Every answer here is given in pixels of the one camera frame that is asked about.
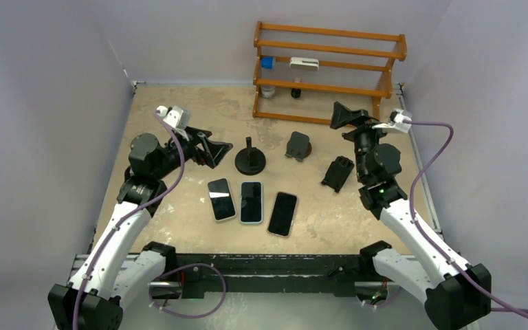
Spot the black round-base phone stand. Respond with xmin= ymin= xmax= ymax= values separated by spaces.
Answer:
xmin=234 ymin=137 xmax=266 ymax=175

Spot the orange wooden shelf rack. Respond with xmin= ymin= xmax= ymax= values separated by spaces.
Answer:
xmin=252 ymin=21 xmax=408 ymax=124

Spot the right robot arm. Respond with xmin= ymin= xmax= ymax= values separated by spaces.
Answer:
xmin=330 ymin=102 xmax=492 ymax=329

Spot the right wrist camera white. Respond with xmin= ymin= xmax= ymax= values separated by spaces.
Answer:
xmin=372 ymin=109 xmax=412 ymax=134

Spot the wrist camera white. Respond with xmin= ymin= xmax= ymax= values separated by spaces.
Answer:
xmin=372 ymin=109 xmax=412 ymax=134
xmin=155 ymin=106 xmax=191 ymax=133

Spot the phone with purple clear case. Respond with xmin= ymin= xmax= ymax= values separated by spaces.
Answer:
xmin=267 ymin=192 xmax=298 ymax=237

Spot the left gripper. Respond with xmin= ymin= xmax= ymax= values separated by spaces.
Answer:
xmin=153 ymin=126 xmax=230 ymax=180

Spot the phone with blue case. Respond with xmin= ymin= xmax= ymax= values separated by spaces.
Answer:
xmin=240 ymin=181 xmax=263 ymax=225

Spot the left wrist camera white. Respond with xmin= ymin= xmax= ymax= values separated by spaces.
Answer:
xmin=155 ymin=106 xmax=191 ymax=133

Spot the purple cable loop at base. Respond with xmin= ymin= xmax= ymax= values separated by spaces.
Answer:
xmin=148 ymin=263 xmax=228 ymax=320

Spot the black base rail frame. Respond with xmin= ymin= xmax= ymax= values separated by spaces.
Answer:
xmin=68 ymin=252 xmax=468 ymax=302

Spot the black phone clamp holder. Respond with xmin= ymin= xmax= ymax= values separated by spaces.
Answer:
xmin=320 ymin=156 xmax=354 ymax=193

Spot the white box on shelf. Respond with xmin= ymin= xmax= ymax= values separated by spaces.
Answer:
xmin=289 ymin=57 xmax=320 ymax=72

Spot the blue capped bottle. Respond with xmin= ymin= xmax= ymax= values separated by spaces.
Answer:
xmin=260 ymin=56 xmax=276 ymax=69

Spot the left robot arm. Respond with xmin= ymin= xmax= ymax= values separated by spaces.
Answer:
xmin=47 ymin=127 xmax=233 ymax=329

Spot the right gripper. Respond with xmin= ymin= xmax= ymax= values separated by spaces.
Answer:
xmin=330 ymin=102 xmax=396 ymax=182

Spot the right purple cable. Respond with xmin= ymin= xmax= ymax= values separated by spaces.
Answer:
xmin=407 ymin=120 xmax=528 ymax=325

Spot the black folding phone stand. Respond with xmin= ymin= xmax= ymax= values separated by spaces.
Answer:
xmin=285 ymin=131 xmax=312 ymax=162

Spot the phone with white case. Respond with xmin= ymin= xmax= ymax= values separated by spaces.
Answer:
xmin=207 ymin=178 xmax=237 ymax=222

